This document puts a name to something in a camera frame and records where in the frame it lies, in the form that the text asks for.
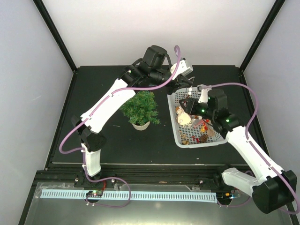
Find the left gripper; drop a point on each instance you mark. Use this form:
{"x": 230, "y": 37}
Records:
{"x": 182, "y": 82}

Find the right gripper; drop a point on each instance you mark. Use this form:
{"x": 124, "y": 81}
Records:
{"x": 190, "y": 103}

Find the white perforated plastic basket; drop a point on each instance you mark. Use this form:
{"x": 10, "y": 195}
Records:
{"x": 187, "y": 132}

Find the small green christmas tree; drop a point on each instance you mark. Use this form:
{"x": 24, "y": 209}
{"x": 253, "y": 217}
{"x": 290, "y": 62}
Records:
{"x": 141, "y": 110}

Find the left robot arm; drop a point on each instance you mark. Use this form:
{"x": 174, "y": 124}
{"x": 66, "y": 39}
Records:
{"x": 152, "y": 70}

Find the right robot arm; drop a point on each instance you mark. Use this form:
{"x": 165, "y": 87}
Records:
{"x": 271, "y": 187}

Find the wooden snowman ornament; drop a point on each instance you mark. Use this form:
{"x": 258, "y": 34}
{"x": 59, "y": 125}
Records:
{"x": 182, "y": 117}

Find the brown pine cone ornament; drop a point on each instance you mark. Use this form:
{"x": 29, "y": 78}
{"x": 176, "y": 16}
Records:
{"x": 203, "y": 138}

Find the gold bell ornament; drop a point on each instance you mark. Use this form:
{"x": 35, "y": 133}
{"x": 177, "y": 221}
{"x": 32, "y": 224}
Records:
{"x": 185, "y": 142}

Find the small circuit board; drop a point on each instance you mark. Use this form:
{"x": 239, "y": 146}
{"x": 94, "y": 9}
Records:
{"x": 94, "y": 193}

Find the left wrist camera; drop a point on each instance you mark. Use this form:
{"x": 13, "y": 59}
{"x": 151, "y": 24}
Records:
{"x": 183, "y": 69}

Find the right black frame post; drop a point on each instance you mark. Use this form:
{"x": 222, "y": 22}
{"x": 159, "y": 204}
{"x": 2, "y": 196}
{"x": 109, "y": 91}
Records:
{"x": 275, "y": 9}

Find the black frame post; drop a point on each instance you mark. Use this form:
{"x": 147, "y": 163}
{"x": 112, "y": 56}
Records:
{"x": 55, "y": 33}
{"x": 275, "y": 9}

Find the light blue slotted cable duct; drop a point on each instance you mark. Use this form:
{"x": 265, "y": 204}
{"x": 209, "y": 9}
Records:
{"x": 133, "y": 195}

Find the left black frame post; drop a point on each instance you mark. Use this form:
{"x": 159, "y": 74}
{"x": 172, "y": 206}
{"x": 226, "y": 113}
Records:
{"x": 55, "y": 33}

